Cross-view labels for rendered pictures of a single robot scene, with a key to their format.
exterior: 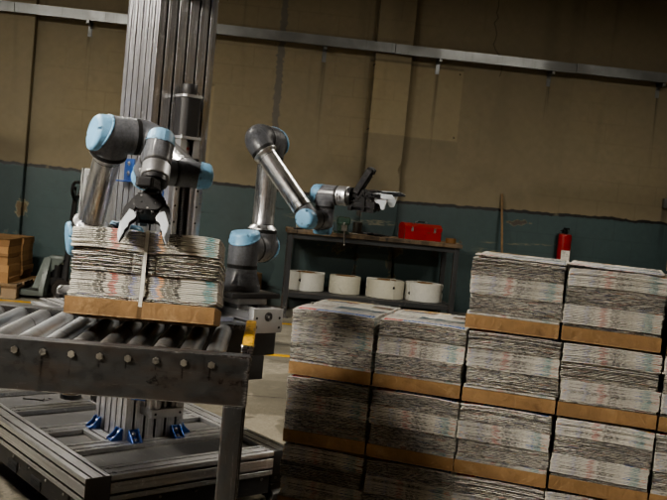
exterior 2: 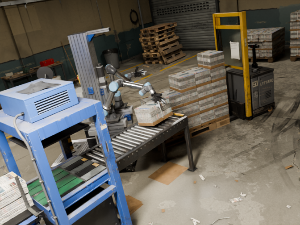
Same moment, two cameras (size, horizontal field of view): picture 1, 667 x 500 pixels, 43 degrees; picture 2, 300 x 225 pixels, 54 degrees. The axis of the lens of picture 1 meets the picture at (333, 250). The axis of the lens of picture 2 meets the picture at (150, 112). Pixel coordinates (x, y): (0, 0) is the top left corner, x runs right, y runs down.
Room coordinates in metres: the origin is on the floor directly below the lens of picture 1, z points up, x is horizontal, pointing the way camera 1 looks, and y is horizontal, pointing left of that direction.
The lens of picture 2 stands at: (-0.45, 2.68, 2.28)
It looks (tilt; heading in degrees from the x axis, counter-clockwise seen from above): 21 degrees down; 322
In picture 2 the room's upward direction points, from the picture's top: 11 degrees counter-clockwise
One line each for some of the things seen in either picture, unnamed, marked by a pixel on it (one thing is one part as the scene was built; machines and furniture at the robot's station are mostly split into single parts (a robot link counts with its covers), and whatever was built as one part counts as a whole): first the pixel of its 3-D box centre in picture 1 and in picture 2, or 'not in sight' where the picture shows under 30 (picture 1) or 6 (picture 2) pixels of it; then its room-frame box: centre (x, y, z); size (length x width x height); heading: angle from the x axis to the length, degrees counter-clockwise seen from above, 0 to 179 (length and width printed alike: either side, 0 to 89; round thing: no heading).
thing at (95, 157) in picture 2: not in sight; (98, 159); (2.18, 1.45, 0.77); 0.47 x 0.05 x 0.05; 4
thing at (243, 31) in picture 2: not in sight; (245, 67); (2.18, -1.51, 0.97); 0.09 x 0.09 x 1.75; 73
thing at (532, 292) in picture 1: (519, 294); (181, 81); (2.80, -0.62, 0.95); 0.38 x 0.29 x 0.23; 163
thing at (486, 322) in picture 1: (516, 319); (182, 86); (2.80, -0.62, 0.86); 0.38 x 0.29 x 0.04; 163
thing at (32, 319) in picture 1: (20, 328); (140, 134); (2.23, 0.80, 0.77); 0.47 x 0.05 x 0.05; 4
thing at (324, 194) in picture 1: (326, 194); (128, 76); (3.30, 0.05, 1.21); 0.11 x 0.08 x 0.09; 67
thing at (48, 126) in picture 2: not in sight; (42, 113); (2.15, 1.88, 1.50); 0.94 x 0.68 x 0.10; 4
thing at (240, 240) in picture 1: (244, 246); (117, 95); (3.29, 0.34, 0.98); 0.13 x 0.12 x 0.14; 157
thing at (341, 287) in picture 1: (368, 268); (36, 80); (8.97, -0.38, 0.55); 1.80 x 0.70 x 1.09; 94
